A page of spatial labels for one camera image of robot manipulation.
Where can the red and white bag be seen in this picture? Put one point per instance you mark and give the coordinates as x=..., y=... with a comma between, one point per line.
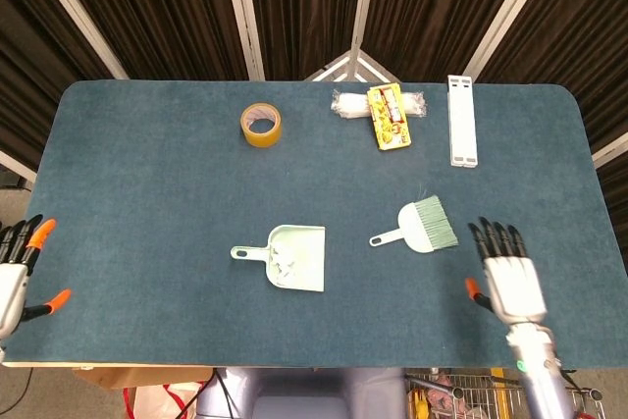
x=157, y=402

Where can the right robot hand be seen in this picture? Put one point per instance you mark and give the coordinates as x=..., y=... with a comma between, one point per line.
x=515, y=286

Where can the light green plastic dustpan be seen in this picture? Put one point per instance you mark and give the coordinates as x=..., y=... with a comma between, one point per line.
x=309, y=252

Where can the lavender robot torso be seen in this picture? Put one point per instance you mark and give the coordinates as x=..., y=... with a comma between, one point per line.
x=294, y=394

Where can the white folded plastic stand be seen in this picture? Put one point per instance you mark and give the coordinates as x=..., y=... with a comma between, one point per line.
x=462, y=120

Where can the white frame foot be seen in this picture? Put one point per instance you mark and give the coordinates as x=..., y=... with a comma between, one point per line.
x=350, y=66

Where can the light green hand broom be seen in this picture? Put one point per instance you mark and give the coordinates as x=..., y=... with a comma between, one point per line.
x=414, y=230

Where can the yellow printed cardboard box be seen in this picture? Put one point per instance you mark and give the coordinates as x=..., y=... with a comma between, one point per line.
x=390, y=120

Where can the clear plastic wrapped pack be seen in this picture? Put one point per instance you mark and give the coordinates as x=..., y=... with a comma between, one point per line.
x=350, y=105

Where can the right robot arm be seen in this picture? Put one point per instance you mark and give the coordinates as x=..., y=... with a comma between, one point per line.
x=539, y=365

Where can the brown cardboard box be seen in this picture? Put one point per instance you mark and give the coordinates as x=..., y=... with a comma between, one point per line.
x=137, y=377

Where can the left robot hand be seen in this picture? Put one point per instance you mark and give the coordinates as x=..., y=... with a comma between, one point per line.
x=12, y=286

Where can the blue table mat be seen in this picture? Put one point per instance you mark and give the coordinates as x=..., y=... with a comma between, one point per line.
x=147, y=193

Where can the yellowish packing tape roll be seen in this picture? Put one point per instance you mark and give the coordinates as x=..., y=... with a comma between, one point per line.
x=260, y=137

